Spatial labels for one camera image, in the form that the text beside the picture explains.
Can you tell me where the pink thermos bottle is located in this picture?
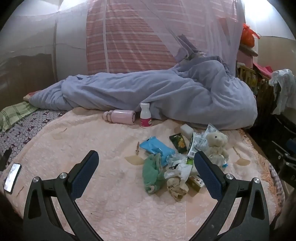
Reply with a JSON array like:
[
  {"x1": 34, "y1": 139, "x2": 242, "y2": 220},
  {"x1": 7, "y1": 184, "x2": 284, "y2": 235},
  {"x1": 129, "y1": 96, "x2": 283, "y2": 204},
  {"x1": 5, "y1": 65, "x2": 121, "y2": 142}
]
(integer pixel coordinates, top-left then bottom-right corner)
[{"x1": 103, "y1": 110, "x2": 136, "y2": 125}]

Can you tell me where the blue wet wipe packet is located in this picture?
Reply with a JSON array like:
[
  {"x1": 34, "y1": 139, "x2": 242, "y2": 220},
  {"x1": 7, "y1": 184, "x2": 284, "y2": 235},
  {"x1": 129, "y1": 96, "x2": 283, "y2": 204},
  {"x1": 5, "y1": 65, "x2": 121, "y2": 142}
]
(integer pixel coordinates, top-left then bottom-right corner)
[{"x1": 139, "y1": 137, "x2": 176, "y2": 166}]

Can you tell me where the smartphone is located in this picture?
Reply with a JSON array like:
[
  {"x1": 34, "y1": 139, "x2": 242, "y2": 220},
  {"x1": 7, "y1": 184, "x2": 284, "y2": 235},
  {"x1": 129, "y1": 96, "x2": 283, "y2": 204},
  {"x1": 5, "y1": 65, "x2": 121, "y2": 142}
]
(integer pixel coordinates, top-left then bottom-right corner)
[{"x1": 4, "y1": 163, "x2": 22, "y2": 194}]

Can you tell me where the white green milk carton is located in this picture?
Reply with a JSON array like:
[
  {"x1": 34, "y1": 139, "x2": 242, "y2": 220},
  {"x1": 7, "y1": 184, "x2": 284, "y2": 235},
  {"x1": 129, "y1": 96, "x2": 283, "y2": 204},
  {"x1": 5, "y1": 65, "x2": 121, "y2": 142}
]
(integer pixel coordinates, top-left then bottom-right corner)
[{"x1": 187, "y1": 132, "x2": 201, "y2": 160}]

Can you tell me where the purple patterned bed sheet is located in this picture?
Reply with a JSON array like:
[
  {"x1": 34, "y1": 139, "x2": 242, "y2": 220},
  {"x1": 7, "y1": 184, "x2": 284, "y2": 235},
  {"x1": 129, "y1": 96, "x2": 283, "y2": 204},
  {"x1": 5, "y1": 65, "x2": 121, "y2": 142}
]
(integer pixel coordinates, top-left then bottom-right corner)
[{"x1": 0, "y1": 109, "x2": 67, "y2": 172}]

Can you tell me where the orange plastic bag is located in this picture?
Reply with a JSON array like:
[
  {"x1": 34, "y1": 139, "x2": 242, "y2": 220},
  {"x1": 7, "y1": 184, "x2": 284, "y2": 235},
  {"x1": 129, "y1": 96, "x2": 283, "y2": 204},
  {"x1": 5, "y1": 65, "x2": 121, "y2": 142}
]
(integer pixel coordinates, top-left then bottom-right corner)
[{"x1": 240, "y1": 23, "x2": 260, "y2": 47}]

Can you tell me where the yellow green small box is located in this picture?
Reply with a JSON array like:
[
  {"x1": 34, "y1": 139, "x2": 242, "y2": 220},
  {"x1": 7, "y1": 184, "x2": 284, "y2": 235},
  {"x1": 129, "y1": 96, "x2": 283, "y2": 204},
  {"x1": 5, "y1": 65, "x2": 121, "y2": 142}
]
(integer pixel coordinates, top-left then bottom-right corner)
[{"x1": 186, "y1": 175, "x2": 206, "y2": 192}]

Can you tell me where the pink striped curtain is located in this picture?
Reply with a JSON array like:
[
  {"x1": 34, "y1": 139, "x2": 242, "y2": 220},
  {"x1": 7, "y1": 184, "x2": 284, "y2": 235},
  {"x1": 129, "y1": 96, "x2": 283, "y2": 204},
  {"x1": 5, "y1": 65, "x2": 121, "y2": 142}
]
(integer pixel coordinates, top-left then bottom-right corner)
[{"x1": 87, "y1": 0, "x2": 232, "y2": 76}]

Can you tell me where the blue-grey duvet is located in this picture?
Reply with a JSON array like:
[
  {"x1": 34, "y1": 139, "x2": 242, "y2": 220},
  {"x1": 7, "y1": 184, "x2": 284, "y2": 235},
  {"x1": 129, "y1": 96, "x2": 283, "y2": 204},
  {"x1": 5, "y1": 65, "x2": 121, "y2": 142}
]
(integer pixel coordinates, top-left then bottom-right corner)
[{"x1": 29, "y1": 56, "x2": 258, "y2": 130}]

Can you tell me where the translucent mosquito net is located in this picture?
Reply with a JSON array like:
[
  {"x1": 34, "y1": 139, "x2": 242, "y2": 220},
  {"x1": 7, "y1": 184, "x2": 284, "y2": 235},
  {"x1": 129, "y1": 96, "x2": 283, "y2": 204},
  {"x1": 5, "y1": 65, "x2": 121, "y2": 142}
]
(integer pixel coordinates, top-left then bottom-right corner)
[{"x1": 0, "y1": 0, "x2": 245, "y2": 79}]

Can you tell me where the white hanging cloth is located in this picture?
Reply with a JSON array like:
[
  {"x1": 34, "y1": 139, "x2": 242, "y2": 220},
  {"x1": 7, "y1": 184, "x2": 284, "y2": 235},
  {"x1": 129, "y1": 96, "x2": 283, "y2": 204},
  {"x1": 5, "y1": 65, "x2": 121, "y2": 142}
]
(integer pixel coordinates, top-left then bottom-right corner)
[{"x1": 269, "y1": 69, "x2": 296, "y2": 115}]

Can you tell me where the pink box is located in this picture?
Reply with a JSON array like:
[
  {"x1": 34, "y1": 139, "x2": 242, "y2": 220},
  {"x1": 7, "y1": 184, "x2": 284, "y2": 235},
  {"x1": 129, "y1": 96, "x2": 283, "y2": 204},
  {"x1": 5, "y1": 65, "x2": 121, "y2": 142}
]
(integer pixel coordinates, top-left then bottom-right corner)
[{"x1": 237, "y1": 50, "x2": 253, "y2": 66}]

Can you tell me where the wooden crib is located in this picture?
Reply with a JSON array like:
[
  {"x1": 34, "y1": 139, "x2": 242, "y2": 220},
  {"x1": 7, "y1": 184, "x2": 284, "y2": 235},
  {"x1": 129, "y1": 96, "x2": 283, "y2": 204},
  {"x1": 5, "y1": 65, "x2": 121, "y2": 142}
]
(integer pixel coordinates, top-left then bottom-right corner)
[{"x1": 236, "y1": 65, "x2": 278, "y2": 98}]

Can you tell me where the dark snack packet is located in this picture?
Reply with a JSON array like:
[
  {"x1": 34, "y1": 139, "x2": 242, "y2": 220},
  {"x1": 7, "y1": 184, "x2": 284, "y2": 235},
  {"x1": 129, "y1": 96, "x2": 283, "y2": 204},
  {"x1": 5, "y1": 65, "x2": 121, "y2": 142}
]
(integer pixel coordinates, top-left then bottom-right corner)
[{"x1": 169, "y1": 133, "x2": 187, "y2": 152}]

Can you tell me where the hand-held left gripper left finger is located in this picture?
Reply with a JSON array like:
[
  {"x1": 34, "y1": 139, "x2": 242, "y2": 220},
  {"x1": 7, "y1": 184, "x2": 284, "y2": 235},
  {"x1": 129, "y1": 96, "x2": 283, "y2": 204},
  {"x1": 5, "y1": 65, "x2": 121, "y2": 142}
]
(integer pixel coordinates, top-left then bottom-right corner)
[{"x1": 23, "y1": 150, "x2": 104, "y2": 241}]

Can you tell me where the white foam block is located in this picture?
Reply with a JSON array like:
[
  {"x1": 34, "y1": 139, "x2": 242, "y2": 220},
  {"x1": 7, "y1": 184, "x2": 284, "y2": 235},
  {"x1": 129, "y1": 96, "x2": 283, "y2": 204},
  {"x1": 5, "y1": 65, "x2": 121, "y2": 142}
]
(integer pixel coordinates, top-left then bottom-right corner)
[{"x1": 180, "y1": 123, "x2": 194, "y2": 139}]

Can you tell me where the clear plastic wrapper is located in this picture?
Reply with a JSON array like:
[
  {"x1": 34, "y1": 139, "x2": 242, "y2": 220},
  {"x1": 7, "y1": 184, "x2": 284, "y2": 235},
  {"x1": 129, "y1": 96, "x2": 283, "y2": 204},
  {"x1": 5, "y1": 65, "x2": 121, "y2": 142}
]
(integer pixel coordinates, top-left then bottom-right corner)
[{"x1": 201, "y1": 124, "x2": 216, "y2": 149}]

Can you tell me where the green plaid cloth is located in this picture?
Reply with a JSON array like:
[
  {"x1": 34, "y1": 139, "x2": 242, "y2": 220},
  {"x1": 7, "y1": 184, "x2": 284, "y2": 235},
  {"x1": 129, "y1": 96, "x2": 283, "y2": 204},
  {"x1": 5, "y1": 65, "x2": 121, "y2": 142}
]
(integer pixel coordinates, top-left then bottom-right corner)
[{"x1": 0, "y1": 102, "x2": 38, "y2": 132}]

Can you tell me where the white teddy bear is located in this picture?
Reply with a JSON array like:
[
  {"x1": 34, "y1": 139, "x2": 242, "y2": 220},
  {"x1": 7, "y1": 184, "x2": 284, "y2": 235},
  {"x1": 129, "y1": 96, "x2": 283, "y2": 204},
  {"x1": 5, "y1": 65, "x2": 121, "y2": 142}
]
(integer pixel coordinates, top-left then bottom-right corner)
[{"x1": 205, "y1": 132, "x2": 229, "y2": 167}]

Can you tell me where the pink quilted blanket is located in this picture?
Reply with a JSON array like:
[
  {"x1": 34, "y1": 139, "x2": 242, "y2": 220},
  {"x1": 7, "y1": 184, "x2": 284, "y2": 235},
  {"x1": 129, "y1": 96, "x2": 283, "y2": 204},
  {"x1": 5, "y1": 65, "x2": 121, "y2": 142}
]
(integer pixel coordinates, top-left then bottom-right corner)
[{"x1": 5, "y1": 109, "x2": 285, "y2": 241}]

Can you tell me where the white tissue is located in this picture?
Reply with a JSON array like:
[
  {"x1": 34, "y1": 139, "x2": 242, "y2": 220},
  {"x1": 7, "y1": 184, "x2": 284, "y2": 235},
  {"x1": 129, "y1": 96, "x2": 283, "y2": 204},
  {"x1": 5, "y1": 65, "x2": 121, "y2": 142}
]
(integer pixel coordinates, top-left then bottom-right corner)
[{"x1": 164, "y1": 154, "x2": 192, "y2": 183}]

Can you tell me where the white medicine bottle pink label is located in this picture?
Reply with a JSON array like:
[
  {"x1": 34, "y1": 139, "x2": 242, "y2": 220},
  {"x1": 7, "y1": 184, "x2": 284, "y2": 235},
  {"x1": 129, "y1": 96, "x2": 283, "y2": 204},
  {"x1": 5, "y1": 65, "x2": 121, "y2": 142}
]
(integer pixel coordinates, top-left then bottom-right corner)
[{"x1": 140, "y1": 103, "x2": 152, "y2": 128}]

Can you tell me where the beige paper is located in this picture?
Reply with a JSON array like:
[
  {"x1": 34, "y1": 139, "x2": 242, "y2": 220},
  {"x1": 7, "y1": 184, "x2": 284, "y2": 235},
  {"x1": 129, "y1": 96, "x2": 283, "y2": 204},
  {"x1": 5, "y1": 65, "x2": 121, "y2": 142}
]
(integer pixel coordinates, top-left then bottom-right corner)
[{"x1": 166, "y1": 177, "x2": 189, "y2": 202}]

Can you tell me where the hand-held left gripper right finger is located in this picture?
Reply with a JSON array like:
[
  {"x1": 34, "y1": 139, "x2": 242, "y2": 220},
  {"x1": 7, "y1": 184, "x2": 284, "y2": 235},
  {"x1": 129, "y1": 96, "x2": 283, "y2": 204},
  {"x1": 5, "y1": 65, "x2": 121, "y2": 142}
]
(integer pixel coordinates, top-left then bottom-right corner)
[{"x1": 190, "y1": 151, "x2": 271, "y2": 241}]

